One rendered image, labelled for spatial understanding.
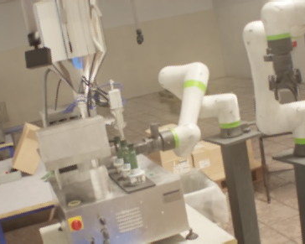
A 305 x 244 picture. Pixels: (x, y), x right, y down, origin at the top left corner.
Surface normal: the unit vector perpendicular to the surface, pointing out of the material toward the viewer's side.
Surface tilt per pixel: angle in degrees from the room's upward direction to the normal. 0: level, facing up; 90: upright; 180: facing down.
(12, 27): 90
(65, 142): 90
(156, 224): 90
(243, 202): 90
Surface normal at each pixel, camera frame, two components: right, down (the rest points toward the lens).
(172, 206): 0.29, 0.13
